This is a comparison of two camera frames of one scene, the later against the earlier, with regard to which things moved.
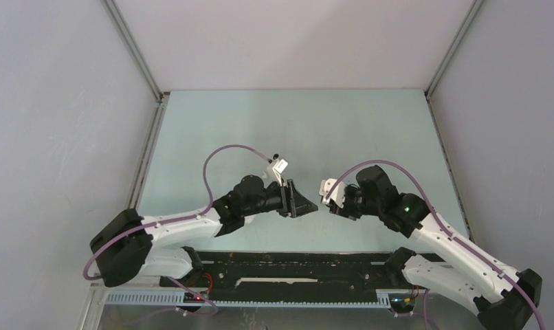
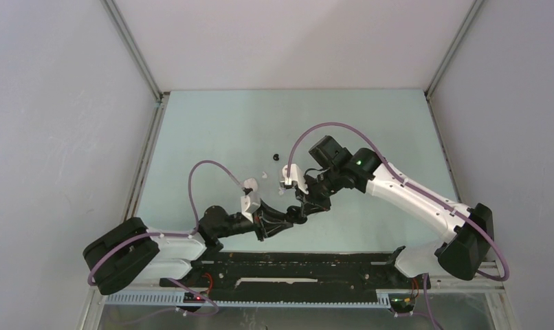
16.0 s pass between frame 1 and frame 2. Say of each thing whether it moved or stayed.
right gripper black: moved
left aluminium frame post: stayed
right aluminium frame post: stayed
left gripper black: moved
